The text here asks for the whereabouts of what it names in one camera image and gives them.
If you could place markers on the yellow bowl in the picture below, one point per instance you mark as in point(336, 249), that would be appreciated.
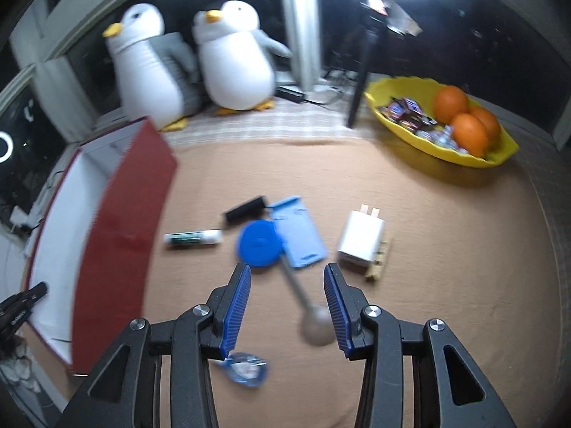
point(446, 154)

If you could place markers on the penguin plush with grey back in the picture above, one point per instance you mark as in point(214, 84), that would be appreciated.
point(142, 67)

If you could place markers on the black cylinder tube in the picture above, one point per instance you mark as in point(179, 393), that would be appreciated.
point(244, 209)

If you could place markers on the metal spoon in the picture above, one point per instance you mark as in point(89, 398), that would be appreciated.
point(317, 326)

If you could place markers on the blue round lid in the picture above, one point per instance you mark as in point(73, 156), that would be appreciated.
point(258, 245)

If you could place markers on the green and white lip balm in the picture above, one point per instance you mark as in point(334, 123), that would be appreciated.
point(192, 238)

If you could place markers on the checked cloth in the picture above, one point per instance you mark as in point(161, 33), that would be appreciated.
point(276, 125)

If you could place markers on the orange fruit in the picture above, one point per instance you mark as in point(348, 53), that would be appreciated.
point(490, 120)
point(469, 136)
point(450, 102)

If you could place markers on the tan blanket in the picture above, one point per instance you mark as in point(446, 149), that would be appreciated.
point(424, 254)

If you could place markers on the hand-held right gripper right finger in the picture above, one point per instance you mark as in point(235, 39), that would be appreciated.
point(334, 312)

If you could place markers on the wooden clothespin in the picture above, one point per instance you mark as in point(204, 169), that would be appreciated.
point(379, 265)

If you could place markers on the penguin plush with grey wing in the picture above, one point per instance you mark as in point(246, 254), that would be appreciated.
point(236, 62)

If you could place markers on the white window frame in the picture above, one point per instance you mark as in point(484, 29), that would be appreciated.
point(299, 31)

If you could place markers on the pile of wrapped candies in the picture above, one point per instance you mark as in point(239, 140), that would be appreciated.
point(408, 113)

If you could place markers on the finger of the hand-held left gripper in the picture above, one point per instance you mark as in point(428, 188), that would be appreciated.
point(20, 307)

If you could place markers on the black tripod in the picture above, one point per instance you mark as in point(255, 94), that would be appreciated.
point(360, 80)

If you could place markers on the red cardboard box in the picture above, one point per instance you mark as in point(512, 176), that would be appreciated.
point(129, 214)

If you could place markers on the clear blue plastic item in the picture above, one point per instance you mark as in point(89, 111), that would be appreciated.
point(245, 369)

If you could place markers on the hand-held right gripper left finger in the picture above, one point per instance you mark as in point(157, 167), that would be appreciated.
point(236, 307)

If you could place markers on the blue phone stand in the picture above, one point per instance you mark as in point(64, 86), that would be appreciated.
point(301, 236)

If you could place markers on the white charger plug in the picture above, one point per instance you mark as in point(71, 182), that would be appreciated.
point(360, 240)

